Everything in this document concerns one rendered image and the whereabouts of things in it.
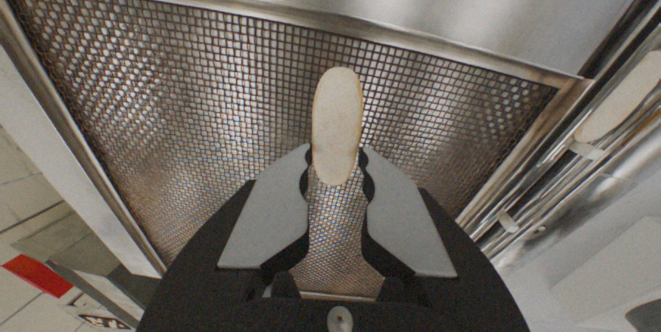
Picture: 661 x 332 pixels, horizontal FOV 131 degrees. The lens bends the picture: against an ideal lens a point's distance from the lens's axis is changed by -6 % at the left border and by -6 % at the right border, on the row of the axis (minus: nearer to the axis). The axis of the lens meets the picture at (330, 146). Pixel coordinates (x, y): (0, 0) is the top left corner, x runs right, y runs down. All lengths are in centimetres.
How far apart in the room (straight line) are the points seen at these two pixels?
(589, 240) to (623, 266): 5
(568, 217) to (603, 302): 24
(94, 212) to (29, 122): 16
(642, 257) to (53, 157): 88
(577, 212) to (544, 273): 25
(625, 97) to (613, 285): 37
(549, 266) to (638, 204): 19
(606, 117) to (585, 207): 14
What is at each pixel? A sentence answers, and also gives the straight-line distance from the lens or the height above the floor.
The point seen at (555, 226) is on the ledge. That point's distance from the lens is 44.
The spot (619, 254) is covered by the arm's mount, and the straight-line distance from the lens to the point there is 60.
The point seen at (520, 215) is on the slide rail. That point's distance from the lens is 41.
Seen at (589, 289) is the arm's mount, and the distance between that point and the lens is 65.
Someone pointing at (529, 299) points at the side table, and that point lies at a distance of 75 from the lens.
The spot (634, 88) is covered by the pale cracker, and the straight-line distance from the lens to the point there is 35.
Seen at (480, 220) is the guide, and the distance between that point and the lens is 38.
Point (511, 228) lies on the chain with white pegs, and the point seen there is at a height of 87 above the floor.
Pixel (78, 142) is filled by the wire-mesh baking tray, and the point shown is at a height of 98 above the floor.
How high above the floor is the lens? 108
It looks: 60 degrees down
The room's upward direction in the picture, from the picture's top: 157 degrees counter-clockwise
